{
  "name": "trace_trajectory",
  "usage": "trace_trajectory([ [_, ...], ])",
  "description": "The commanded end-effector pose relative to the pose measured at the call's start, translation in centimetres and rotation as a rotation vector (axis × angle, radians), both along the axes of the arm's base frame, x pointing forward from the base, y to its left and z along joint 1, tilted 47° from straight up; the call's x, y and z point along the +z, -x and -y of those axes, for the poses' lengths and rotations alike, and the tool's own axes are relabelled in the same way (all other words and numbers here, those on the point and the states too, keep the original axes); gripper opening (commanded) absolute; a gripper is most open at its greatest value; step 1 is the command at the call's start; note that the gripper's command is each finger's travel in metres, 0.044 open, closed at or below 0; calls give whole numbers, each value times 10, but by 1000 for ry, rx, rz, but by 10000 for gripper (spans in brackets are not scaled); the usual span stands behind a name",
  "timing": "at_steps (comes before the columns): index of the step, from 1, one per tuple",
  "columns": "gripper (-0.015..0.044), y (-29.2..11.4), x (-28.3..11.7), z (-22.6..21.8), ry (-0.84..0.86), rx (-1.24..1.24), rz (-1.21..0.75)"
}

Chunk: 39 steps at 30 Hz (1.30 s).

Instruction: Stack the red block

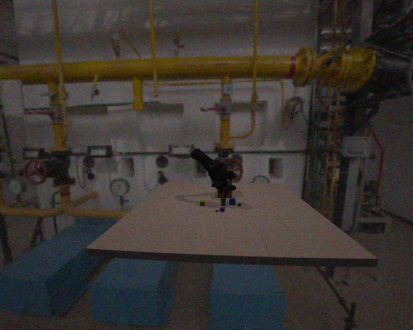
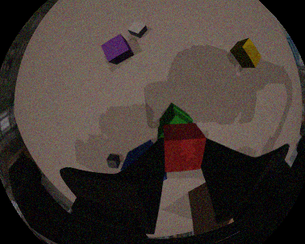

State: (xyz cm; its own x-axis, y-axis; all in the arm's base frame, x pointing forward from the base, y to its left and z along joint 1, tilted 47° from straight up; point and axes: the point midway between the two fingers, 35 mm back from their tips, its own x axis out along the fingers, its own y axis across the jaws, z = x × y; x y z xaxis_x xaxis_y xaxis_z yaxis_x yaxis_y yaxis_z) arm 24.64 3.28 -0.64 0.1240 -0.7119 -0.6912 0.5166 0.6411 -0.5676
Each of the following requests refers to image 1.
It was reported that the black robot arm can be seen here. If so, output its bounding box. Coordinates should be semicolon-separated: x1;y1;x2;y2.
191;149;235;190

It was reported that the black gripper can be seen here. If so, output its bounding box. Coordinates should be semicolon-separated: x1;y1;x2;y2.
211;178;236;198

